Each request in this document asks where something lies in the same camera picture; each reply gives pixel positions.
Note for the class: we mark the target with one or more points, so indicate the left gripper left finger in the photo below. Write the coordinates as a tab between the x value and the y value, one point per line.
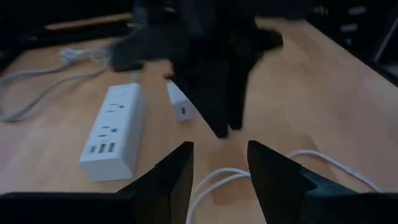
168	186

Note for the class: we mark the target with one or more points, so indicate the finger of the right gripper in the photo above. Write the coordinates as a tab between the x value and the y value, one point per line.
211	93
238	93

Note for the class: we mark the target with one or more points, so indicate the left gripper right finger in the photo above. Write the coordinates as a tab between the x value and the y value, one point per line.
276	193

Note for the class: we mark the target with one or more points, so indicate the white USB charger adapter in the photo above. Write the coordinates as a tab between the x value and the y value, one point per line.
182	107

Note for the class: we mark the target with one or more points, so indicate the white power strip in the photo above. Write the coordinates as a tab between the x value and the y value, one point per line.
112	130

